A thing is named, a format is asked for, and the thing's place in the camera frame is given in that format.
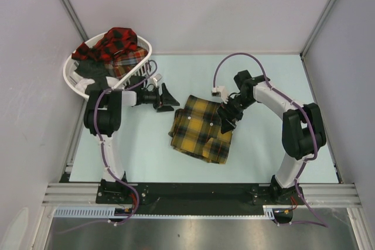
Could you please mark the white garment in basket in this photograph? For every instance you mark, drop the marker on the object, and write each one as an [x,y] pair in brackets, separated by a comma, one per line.
[82,85]

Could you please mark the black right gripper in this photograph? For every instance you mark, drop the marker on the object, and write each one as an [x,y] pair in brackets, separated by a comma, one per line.
[227,111]

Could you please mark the dark grey garment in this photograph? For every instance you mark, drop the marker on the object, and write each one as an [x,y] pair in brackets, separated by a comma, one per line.
[96,71]

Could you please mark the aluminium frame rail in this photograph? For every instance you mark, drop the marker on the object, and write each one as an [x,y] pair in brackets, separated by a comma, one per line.
[70,194]

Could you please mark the red tan plaid shirt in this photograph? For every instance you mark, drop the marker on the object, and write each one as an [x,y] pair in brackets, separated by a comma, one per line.
[126,62]

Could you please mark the yellow plaid long sleeve shirt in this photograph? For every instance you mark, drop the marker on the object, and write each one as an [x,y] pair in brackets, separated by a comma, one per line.
[196,131]

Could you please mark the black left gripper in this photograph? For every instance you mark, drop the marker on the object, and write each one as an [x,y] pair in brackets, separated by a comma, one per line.
[166,99]

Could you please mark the white plastic laundry basket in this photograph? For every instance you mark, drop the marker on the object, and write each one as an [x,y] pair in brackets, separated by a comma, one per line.
[70,65]

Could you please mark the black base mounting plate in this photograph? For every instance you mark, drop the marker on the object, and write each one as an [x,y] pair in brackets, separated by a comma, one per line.
[237,198]

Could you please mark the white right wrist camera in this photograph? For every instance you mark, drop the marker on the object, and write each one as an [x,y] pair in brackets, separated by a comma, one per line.
[220,92]

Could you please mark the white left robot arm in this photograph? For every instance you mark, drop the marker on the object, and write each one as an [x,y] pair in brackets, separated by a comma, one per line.
[102,117]

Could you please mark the white cable duct rail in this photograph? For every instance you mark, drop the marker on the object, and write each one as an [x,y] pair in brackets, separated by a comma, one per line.
[114,214]

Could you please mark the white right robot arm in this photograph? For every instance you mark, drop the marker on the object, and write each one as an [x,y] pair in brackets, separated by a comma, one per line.
[303,132]

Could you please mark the red black checkered shirt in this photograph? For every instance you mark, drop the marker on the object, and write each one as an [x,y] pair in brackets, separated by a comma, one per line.
[116,42]

